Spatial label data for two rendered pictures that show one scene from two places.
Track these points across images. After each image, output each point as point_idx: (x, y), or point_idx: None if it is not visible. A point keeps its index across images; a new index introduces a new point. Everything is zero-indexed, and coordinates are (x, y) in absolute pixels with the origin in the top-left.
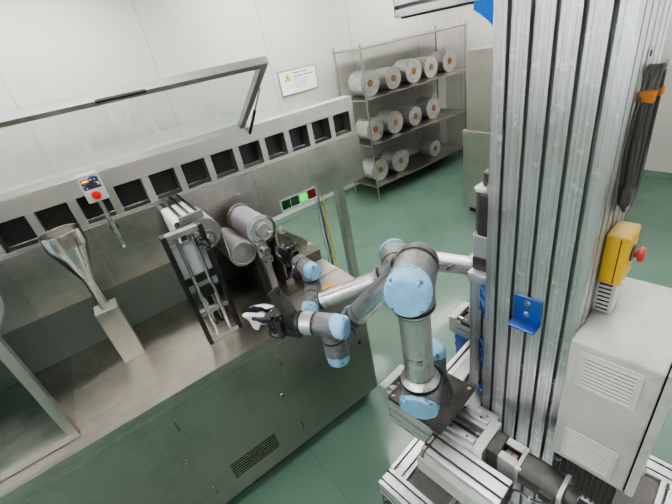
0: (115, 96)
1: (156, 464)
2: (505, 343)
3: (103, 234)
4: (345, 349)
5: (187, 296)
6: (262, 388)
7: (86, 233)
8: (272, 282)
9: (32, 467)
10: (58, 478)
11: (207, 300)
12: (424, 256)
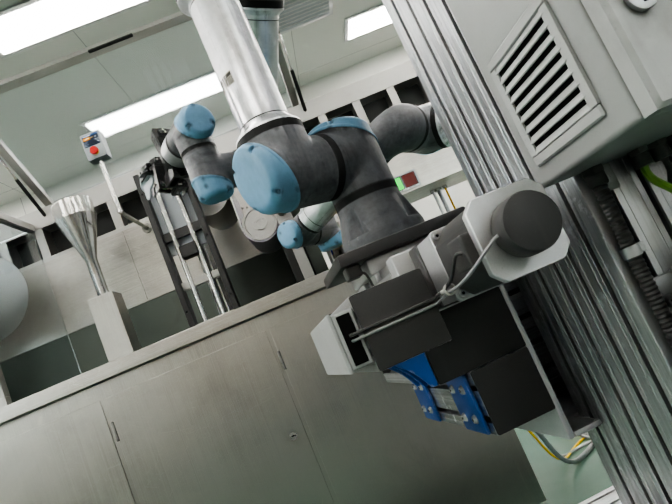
0: (104, 43)
1: (83, 493)
2: (418, 31)
3: (136, 237)
4: (209, 161)
5: (162, 253)
6: (253, 407)
7: (120, 235)
8: (301, 263)
9: None
10: None
11: None
12: None
